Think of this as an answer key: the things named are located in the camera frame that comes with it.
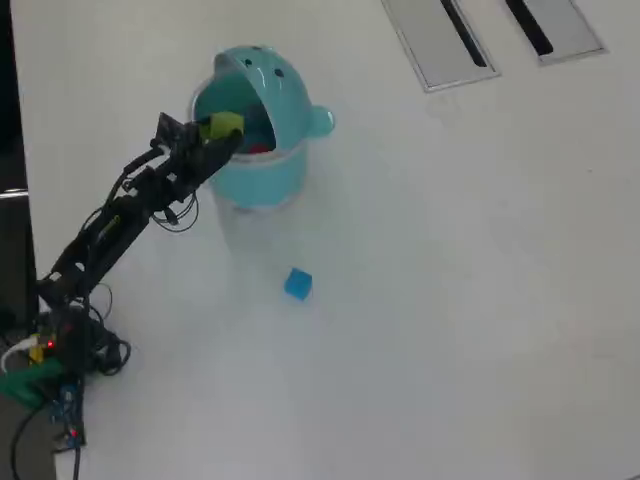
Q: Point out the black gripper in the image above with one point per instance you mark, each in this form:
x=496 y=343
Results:
x=182 y=162

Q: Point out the green lego block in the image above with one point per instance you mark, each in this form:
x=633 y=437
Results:
x=225 y=125

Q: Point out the red lego block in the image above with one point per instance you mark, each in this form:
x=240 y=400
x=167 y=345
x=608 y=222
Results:
x=258 y=148

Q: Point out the blue lego block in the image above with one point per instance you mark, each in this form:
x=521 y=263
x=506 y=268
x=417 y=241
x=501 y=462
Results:
x=298 y=285

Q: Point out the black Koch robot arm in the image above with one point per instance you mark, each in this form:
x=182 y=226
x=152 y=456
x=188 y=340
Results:
x=110 y=235

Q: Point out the teal whale-shaped bin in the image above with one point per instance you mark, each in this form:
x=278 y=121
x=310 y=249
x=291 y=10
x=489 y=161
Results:
x=265 y=175

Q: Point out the dark grey cabinet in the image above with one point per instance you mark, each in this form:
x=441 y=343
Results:
x=15 y=225

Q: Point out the yellow connector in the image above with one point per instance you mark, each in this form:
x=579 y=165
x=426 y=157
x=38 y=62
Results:
x=36 y=353

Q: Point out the blue circuit board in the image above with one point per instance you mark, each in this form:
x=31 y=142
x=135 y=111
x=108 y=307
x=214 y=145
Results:
x=67 y=410

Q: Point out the green table clamp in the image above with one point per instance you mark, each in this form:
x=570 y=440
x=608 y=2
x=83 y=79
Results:
x=22 y=385

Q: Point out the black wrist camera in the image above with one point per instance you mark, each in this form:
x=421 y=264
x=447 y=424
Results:
x=171 y=131

